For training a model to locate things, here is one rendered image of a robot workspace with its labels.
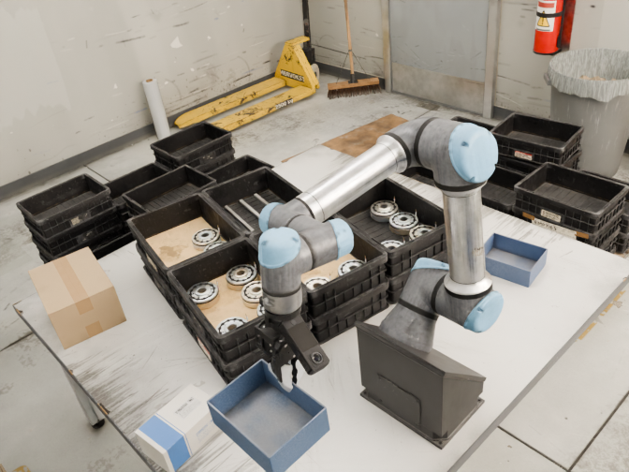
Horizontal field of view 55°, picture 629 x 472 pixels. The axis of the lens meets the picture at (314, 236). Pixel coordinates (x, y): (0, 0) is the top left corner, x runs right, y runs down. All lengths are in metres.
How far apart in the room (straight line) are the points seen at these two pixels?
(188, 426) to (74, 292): 0.70
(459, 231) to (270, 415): 0.58
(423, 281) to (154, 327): 0.99
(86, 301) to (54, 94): 3.01
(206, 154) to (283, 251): 2.57
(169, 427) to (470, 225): 0.94
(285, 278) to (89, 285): 1.19
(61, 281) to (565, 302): 1.69
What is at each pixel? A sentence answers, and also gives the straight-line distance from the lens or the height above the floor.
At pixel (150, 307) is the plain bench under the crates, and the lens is 2.27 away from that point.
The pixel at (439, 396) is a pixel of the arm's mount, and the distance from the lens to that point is 1.56.
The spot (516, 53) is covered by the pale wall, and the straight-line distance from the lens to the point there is 4.76.
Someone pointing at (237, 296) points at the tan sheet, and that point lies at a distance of 2.00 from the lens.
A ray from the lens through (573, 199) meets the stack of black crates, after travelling 3.07.
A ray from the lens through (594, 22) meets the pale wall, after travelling 4.45.
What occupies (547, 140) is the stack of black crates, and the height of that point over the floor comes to 0.50.
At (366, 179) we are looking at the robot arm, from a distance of 1.33.
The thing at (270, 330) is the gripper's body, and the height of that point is 1.26.
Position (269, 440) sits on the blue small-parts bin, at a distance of 1.29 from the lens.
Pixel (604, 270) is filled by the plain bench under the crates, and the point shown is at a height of 0.70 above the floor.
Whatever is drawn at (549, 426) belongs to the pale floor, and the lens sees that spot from 2.69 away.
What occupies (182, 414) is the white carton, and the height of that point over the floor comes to 0.79.
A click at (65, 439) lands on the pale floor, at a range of 2.95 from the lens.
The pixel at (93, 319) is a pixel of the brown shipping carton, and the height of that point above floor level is 0.77.
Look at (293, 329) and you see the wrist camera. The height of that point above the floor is 1.29.
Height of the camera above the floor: 2.08
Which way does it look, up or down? 35 degrees down
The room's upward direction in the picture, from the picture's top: 7 degrees counter-clockwise
